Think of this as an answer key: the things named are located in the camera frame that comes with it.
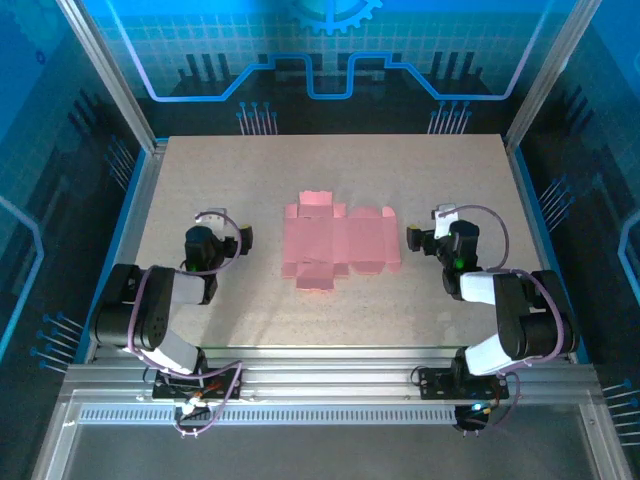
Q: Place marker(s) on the pink paper box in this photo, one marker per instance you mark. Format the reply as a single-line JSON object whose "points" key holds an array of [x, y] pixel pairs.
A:
{"points": [[340, 240]]}

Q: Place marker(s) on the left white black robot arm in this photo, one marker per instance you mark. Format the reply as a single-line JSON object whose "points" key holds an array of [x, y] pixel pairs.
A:
{"points": [[150, 310]]}

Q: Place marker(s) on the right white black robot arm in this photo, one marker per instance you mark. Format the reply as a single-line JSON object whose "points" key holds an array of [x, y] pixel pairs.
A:
{"points": [[530, 320]]}

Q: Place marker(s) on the blue table edge strip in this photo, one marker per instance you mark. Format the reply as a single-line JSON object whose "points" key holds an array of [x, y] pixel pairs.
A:
{"points": [[531, 200], [114, 250]]}

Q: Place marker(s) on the black round connector with LEDs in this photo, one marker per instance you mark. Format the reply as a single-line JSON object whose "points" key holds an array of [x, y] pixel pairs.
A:
{"points": [[467, 422]]}

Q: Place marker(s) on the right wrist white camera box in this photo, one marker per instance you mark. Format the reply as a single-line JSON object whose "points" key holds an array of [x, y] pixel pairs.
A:
{"points": [[442, 220]]}

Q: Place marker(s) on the short aluminium side rail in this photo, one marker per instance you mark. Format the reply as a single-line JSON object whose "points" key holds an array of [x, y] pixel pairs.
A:
{"points": [[136, 225]]}

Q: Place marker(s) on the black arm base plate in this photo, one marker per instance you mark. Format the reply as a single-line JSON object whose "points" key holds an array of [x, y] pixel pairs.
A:
{"points": [[227, 387], [435, 385]]}

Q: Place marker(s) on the long aluminium frame rail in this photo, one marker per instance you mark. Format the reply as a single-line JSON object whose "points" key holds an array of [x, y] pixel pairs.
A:
{"points": [[325, 372]]}

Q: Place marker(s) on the aluminium corner post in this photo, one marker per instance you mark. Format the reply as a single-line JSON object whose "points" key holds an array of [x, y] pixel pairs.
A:
{"points": [[550, 75], [112, 75]]}

